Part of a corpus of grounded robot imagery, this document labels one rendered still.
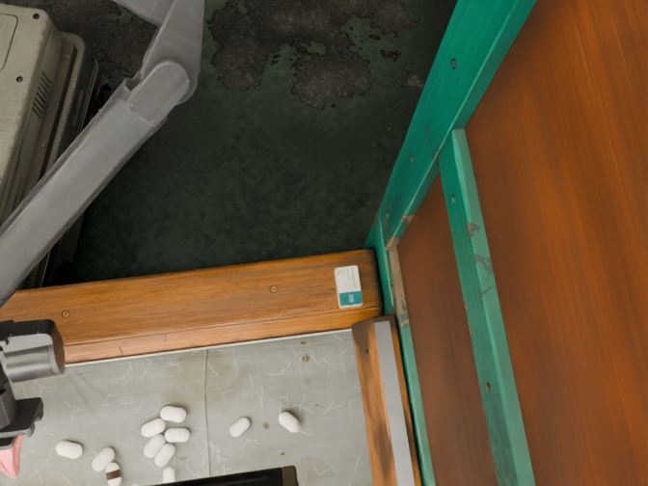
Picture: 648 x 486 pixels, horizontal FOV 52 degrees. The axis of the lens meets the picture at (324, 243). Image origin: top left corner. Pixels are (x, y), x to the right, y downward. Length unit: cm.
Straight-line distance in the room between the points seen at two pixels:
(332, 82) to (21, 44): 86
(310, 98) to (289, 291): 105
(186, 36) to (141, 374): 54
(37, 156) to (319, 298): 83
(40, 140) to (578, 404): 139
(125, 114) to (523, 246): 45
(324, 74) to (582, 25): 168
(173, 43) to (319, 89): 131
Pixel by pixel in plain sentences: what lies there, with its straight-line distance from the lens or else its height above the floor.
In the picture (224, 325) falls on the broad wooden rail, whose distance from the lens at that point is 103.
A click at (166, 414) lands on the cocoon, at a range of 104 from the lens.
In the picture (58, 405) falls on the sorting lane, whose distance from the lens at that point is 110.
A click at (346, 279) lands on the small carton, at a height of 78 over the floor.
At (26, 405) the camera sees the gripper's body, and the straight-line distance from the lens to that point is 98.
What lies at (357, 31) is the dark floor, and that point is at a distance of 212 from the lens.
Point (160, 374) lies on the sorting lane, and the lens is 106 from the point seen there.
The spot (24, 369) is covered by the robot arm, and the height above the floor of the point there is 95.
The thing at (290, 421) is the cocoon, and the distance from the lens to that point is 102.
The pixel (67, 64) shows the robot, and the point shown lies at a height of 36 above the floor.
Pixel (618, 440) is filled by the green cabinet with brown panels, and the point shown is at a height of 142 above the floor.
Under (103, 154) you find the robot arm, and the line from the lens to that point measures 77.
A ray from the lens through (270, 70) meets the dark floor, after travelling 204.
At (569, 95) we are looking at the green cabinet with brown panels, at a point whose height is 145.
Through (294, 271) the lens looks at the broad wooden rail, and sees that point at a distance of 104.
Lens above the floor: 178
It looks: 75 degrees down
